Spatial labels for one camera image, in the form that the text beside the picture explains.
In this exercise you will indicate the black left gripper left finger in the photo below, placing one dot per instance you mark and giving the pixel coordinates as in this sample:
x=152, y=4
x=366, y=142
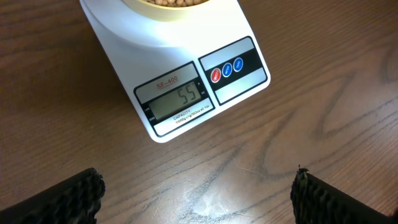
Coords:
x=74, y=200

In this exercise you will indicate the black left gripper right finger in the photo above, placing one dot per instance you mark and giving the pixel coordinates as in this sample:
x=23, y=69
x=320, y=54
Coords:
x=316, y=202

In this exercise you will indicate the white kitchen scale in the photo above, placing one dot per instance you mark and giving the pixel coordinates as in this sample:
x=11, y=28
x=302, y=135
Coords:
x=179, y=74

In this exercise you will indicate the yellow bowl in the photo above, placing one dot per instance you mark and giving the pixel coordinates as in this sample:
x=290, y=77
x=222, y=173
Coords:
x=168, y=14

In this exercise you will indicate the soybeans in bowl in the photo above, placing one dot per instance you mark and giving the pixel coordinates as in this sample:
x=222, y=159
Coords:
x=176, y=3

